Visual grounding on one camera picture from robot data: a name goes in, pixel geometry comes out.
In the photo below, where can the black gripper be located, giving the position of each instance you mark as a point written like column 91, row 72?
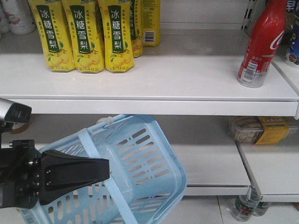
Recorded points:
column 60, row 174

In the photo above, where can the light blue plastic basket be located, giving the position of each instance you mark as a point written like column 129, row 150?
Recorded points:
column 146, row 182

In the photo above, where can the red aluminium coke bottle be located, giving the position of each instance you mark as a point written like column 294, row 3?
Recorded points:
column 263, row 44

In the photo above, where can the yellow pear drink bottle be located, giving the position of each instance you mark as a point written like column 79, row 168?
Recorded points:
column 54, row 34
column 84, row 21
column 116, row 25

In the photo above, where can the white store shelving unit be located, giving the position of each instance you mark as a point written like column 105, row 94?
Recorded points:
column 188, row 82

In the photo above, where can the clear water bottle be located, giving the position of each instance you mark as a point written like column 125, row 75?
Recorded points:
column 261, row 209
column 243, row 207

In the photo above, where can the clear cookie box yellow label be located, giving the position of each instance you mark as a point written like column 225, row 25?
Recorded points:
column 261, row 130

